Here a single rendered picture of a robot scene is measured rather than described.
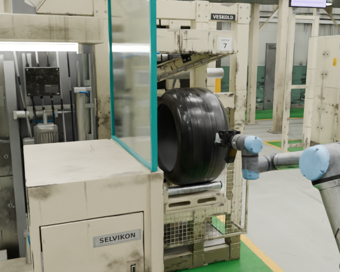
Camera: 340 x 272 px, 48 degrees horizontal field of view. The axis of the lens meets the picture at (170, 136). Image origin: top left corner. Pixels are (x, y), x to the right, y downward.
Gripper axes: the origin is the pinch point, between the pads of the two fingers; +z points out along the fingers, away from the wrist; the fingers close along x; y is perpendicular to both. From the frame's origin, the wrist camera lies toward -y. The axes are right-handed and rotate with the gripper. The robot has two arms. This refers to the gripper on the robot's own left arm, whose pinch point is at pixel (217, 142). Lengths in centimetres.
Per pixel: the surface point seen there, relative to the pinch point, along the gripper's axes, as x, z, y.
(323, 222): -182, 122, -105
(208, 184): -2.5, 16.7, -25.4
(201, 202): 1.8, 18.2, -35.1
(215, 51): -23, 41, 52
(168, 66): 3, 56, 44
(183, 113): 15.1, 7.6, 15.7
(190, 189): 8.7, 16.3, -26.4
